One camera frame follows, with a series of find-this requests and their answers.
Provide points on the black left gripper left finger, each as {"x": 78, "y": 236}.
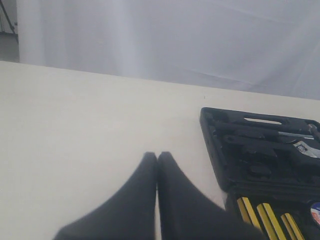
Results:
{"x": 128, "y": 215}

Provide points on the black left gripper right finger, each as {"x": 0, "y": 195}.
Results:
{"x": 187, "y": 214}

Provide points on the black plastic tool case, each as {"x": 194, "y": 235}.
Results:
{"x": 288, "y": 181}

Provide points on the large yellow black screwdriver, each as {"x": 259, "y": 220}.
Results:
{"x": 247, "y": 212}

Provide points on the medium yellow black screwdriver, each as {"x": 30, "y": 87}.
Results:
{"x": 270, "y": 222}

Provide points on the small yellow black screwdriver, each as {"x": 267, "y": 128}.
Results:
{"x": 292, "y": 227}

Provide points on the black tripod in background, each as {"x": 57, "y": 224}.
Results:
{"x": 11, "y": 26}

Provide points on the claw hammer black handle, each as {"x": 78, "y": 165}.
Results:
{"x": 265, "y": 131}

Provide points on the adjustable wrench black handle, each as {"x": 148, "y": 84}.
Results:
{"x": 298, "y": 147}

